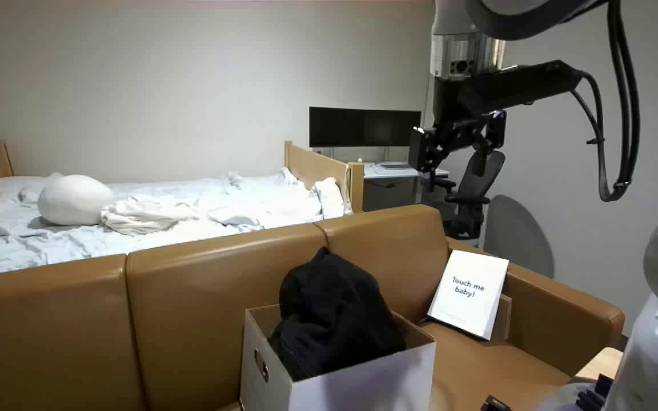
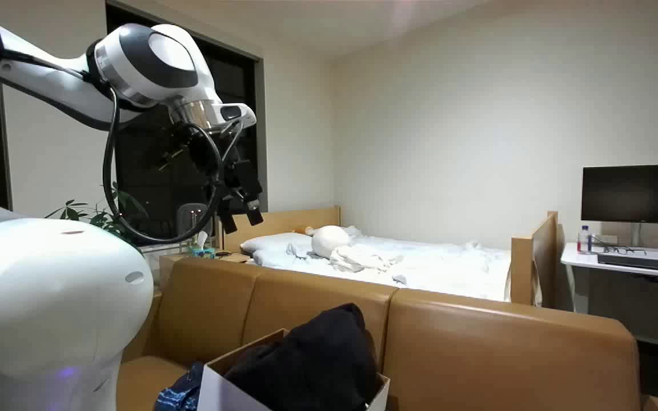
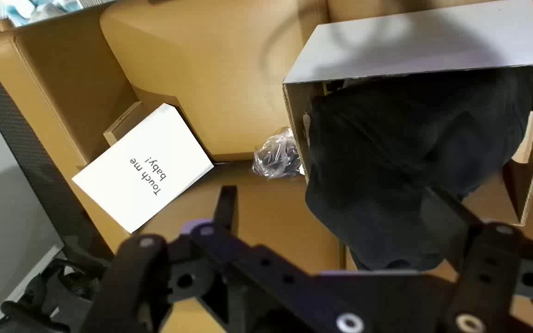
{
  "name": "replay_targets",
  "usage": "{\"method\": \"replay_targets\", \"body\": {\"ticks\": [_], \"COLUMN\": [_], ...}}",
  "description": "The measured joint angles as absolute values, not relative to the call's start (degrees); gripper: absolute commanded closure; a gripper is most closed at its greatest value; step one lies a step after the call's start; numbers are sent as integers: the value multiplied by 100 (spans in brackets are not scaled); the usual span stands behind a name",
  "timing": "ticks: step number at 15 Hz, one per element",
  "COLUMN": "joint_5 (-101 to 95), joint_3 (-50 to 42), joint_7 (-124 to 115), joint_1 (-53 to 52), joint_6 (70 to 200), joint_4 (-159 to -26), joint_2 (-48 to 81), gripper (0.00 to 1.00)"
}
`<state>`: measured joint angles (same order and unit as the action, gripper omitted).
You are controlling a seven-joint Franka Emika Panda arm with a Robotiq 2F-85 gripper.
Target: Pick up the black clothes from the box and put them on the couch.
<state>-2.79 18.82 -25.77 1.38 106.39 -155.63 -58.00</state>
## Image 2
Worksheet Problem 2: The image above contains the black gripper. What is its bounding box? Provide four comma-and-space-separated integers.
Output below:
191, 128, 263, 234

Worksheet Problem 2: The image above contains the black hoodie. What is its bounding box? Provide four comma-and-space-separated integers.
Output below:
227, 304, 382, 411

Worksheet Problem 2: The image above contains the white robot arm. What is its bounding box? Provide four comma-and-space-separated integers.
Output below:
0, 25, 257, 411

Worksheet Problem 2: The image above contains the white cardboard box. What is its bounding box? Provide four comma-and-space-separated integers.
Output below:
197, 330, 390, 411

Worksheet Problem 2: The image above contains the tan leather couch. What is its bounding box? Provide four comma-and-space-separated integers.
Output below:
117, 258, 658, 411

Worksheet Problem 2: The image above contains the glass dome jar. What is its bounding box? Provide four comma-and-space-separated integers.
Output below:
177, 203, 212, 257

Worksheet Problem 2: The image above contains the wooden bed with white sheets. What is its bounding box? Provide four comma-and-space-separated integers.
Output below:
219, 209, 557, 307

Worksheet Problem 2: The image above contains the round white pillow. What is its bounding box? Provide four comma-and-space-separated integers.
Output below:
312, 227, 352, 258

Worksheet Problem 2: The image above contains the dark window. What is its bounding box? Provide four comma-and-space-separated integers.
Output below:
104, 0, 268, 248

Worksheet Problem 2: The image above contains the green houseplant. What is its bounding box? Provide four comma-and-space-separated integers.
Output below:
48, 193, 148, 242

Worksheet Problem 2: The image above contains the blue patterned cloth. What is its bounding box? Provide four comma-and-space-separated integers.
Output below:
153, 365, 203, 411

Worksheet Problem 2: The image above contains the water bottle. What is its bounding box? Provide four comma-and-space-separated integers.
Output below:
579, 227, 592, 255

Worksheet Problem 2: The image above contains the black keyboard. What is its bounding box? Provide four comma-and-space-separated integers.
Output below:
597, 255, 658, 272

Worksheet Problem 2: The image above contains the black computer monitor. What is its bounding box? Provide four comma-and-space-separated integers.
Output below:
581, 165, 658, 224

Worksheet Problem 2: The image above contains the white desk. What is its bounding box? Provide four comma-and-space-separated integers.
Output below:
561, 242, 658, 345

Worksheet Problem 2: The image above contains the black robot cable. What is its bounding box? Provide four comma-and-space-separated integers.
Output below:
100, 89, 229, 248

